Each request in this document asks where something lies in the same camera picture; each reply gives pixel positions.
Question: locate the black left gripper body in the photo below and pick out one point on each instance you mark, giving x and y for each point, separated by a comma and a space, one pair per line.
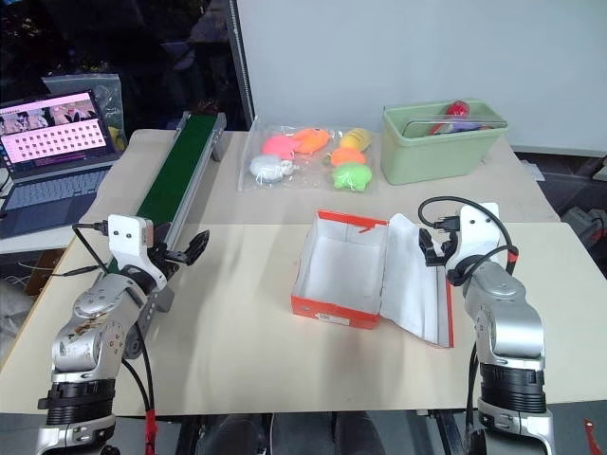
173, 260

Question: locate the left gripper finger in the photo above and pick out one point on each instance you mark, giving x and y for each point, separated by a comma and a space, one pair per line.
161, 242
199, 246

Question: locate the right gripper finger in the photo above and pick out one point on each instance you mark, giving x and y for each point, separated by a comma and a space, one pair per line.
427, 246
450, 246

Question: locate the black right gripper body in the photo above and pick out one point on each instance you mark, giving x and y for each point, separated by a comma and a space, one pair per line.
437, 261

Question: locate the red shoe box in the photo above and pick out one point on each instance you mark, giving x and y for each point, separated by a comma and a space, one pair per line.
332, 313

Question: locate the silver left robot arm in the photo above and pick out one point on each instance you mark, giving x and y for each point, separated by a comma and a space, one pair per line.
95, 303

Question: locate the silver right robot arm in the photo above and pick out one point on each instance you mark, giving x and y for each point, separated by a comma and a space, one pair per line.
502, 294

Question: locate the green conveyor belt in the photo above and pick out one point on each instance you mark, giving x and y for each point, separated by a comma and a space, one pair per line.
185, 161

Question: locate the grey power adapter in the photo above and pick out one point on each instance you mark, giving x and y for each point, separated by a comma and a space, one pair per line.
581, 223

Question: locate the light green plastic bin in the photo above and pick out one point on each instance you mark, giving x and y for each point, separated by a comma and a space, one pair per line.
427, 156

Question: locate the green star toy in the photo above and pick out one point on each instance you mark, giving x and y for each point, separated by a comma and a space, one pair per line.
351, 176

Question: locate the white round toy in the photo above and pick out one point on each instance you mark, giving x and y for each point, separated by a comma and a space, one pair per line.
268, 168

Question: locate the small orange soft toy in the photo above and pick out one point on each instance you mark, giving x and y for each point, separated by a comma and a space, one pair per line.
348, 157

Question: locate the purple toy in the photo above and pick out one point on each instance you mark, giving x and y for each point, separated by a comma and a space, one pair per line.
462, 127

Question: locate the grey open laptop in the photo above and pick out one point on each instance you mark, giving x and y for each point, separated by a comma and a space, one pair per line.
47, 189

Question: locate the pink soft toy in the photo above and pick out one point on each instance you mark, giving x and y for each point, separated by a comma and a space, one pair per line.
277, 146

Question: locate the yellow soft toy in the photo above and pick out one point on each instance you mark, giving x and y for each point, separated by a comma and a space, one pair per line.
355, 139

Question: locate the clear bag of toys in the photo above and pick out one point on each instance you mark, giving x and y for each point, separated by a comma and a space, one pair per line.
310, 166

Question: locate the red toy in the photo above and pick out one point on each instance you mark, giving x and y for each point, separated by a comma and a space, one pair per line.
457, 109

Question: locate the orange fish toy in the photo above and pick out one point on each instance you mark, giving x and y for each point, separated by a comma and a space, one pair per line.
310, 141

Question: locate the clear plastic zip bag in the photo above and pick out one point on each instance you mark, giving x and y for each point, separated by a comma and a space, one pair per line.
106, 95

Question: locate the dark rounded shape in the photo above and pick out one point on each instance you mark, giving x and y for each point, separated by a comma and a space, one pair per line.
232, 436

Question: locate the white partition panel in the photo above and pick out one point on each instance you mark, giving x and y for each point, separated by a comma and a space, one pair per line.
379, 57

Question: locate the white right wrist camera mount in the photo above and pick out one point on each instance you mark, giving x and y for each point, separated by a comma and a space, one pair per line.
476, 223

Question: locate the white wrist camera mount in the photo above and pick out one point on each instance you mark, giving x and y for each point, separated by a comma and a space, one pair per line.
476, 223
125, 232

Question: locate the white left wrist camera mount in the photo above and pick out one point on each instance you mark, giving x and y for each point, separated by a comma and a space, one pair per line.
125, 232

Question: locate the aluminium frame post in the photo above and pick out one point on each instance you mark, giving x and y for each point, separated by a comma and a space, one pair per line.
239, 71

